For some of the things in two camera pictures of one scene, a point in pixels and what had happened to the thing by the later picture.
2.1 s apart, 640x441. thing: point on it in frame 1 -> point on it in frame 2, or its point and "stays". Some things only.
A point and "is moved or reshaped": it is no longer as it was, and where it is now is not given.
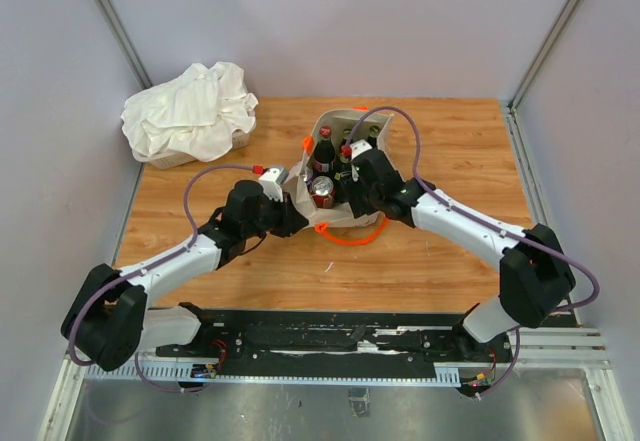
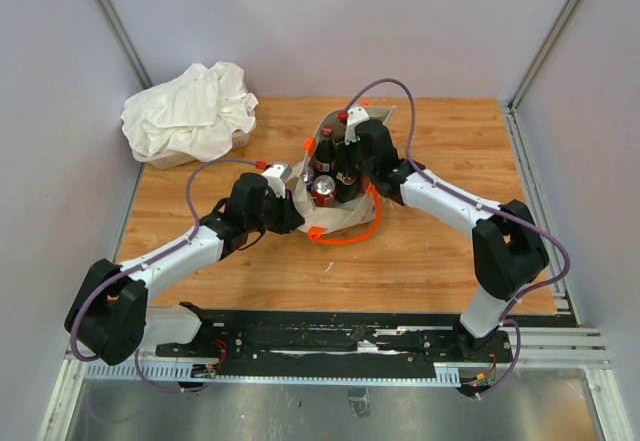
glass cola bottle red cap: [324, 161] stays
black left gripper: [291, 220] stays
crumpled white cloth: [199, 112] stays
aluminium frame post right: [569, 6] stays
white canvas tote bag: [357, 120] is moved or reshaped
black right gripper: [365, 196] -> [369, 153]
